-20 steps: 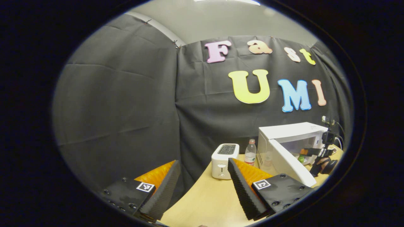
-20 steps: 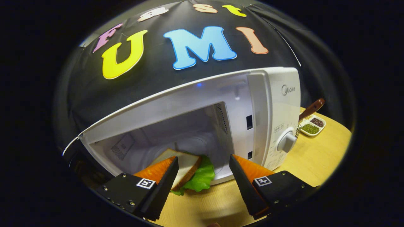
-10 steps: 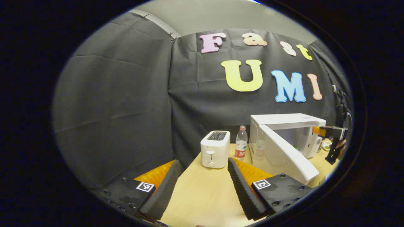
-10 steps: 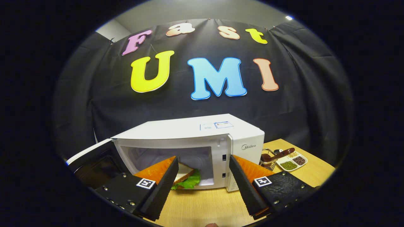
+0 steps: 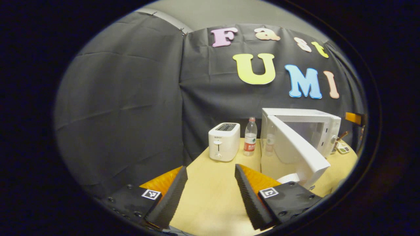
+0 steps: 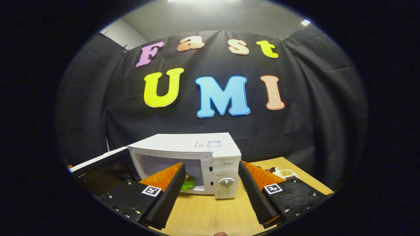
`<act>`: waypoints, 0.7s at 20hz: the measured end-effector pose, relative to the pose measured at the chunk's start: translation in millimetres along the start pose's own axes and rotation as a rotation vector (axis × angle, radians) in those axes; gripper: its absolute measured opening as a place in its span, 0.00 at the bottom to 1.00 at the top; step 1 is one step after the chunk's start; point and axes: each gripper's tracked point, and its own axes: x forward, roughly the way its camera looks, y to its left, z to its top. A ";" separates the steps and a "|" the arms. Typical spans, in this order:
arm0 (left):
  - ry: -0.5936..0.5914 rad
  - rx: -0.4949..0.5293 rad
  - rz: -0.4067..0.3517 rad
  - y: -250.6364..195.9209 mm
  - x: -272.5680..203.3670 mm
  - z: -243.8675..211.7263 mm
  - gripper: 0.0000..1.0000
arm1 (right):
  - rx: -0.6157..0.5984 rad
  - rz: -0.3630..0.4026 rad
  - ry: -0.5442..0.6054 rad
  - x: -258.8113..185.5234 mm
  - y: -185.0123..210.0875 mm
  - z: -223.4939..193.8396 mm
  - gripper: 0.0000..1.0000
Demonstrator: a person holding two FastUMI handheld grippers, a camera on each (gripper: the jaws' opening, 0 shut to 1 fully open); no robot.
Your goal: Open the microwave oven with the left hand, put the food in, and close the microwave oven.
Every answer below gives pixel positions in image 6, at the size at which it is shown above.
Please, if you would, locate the lettuce sandwich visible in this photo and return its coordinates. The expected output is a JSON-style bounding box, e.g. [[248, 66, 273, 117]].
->
[[180, 174, 196, 192]]

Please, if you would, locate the white divided dish of beans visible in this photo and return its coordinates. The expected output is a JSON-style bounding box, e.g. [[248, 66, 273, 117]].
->
[[274, 167, 301, 181]]

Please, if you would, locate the white microwave oven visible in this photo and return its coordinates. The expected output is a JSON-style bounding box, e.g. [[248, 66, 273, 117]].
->
[[67, 132, 242, 200]]

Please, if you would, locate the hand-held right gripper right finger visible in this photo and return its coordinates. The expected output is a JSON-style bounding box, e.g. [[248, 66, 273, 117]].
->
[[238, 161, 328, 229]]

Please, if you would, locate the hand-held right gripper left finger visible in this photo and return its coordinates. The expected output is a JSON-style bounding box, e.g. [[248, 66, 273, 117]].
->
[[98, 162, 186, 230]]

